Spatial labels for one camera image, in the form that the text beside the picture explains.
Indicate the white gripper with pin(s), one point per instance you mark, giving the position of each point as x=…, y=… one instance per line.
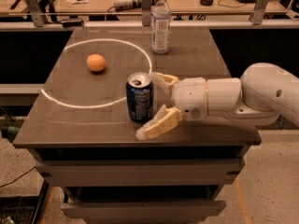
x=189, y=96

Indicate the blue pepsi can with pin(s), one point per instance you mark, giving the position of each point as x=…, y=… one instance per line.
x=139, y=93

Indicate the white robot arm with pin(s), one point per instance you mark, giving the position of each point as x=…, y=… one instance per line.
x=262, y=94

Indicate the clear plastic water bottle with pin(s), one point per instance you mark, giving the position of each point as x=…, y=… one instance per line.
x=161, y=17

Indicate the upper grey drawer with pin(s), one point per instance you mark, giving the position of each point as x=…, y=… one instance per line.
x=140, y=173

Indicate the grey drawer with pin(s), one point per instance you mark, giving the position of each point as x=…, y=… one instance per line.
x=144, y=212
x=140, y=173

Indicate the orange fruit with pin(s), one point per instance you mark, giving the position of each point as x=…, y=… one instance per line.
x=96, y=62

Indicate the lower grey drawer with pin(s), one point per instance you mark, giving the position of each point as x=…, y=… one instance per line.
x=144, y=212

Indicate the grey metal bracket middle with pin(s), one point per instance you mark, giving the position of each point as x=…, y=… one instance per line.
x=146, y=12

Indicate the grey metal bracket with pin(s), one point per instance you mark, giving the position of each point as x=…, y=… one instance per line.
x=35, y=13
x=146, y=12
x=256, y=17

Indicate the grey metal bracket right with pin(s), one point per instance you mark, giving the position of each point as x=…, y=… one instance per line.
x=256, y=17

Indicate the grey metal bracket left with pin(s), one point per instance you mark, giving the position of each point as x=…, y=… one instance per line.
x=35, y=13

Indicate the black wire crate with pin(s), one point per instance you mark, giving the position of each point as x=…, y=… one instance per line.
x=22, y=209

